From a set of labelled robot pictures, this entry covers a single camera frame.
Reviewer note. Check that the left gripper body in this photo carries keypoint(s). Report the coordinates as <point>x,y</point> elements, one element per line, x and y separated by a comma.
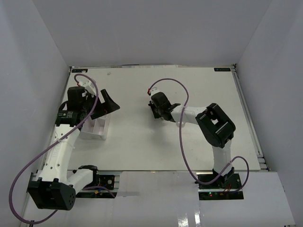
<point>88,105</point>

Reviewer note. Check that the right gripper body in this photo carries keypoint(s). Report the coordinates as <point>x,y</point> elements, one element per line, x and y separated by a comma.
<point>157,112</point>

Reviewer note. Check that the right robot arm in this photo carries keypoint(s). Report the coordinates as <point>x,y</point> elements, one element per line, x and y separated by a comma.
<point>217,128</point>

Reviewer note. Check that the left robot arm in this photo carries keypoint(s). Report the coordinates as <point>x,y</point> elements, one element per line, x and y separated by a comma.
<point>83,116</point>

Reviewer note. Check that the clear tape roll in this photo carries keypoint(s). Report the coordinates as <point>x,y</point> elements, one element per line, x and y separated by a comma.
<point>180,124</point>

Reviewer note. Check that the white compartment tray front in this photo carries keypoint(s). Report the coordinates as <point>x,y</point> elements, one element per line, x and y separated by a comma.
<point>96,129</point>

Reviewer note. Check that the left black table label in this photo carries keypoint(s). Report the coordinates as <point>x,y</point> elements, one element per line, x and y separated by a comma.
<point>79,70</point>

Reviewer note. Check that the black table label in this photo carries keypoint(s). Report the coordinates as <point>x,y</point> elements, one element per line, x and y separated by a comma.
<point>79,70</point>
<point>222,69</point>

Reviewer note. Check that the right black table label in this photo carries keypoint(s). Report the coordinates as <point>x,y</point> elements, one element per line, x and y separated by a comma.
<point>222,69</point>

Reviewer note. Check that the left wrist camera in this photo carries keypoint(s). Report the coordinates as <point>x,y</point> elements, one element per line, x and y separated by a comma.
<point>89,86</point>

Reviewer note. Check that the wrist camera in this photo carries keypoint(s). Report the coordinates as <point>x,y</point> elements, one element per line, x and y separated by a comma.
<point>153,91</point>
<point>89,86</point>

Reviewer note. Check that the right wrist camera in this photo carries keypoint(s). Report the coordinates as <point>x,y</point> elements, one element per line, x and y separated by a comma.
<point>153,91</point>

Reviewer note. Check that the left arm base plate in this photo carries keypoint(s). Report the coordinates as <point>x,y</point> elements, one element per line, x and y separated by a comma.
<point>105,187</point>

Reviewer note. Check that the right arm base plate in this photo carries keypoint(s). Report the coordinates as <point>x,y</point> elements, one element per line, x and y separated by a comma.
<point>217,192</point>

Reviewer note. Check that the right aluminium rail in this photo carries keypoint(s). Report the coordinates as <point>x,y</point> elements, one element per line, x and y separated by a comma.
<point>261,159</point>

